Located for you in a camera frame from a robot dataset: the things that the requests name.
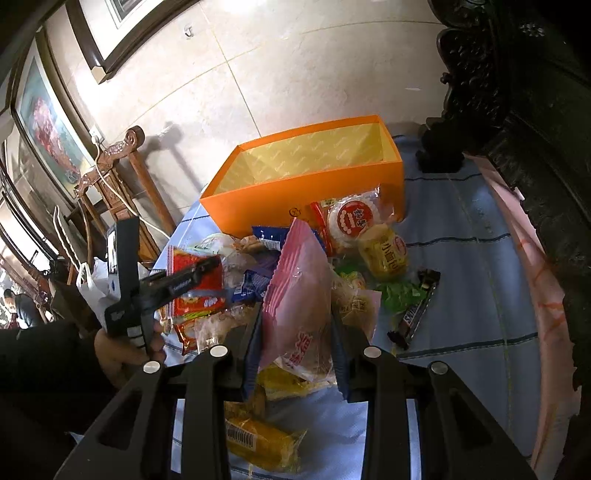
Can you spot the light blue tablecloth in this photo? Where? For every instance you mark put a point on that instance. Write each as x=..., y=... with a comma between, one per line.
x=480, y=321

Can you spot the orange cardboard box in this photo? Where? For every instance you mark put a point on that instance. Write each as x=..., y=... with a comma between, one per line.
x=271, y=180

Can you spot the yellow bread packet with barcode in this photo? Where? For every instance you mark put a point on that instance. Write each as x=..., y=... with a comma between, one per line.
x=254, y=439

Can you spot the dark carved wooden screen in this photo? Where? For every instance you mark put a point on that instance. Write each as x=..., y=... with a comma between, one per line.
x=518, y=80

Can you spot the pink snack bag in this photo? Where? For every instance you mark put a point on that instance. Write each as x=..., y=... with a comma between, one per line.
x=297, y=308

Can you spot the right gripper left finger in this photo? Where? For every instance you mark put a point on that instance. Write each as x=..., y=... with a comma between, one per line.
x=168, y=422

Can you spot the green snack packet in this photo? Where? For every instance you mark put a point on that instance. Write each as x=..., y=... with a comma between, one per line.
x=396, y=296

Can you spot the blue snack bag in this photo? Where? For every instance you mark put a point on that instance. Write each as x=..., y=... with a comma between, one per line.
x=275, y=259

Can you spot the black chocolate bar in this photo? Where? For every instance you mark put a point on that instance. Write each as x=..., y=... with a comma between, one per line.
x=411, y=318

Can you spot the wooden chair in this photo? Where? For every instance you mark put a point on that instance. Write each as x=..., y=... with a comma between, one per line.
x=117, y=198

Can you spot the white plastic bag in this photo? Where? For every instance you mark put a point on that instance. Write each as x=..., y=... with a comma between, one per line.
x=94, y=286

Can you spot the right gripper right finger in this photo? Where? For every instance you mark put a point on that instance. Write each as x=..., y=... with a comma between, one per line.
x=423, y=422

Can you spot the yellow small bread packet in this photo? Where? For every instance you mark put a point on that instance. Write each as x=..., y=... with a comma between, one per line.
x=384, y=252

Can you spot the red round cracker packet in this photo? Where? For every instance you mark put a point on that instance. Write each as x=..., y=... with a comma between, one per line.
x=341, y=221

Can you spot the pink packet of cookies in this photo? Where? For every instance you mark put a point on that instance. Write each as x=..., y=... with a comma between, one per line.
x=357, y=307

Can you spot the panda painting in frame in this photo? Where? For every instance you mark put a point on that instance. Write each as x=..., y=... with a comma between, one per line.
x=108, y=33

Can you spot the person's left hand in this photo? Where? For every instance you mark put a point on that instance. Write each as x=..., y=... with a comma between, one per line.
x=114, y=354

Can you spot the red vase framed painting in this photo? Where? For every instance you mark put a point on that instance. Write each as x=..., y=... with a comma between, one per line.
x=46, y=127

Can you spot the red snack packet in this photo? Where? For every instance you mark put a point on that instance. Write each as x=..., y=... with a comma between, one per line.
x=199, y=302

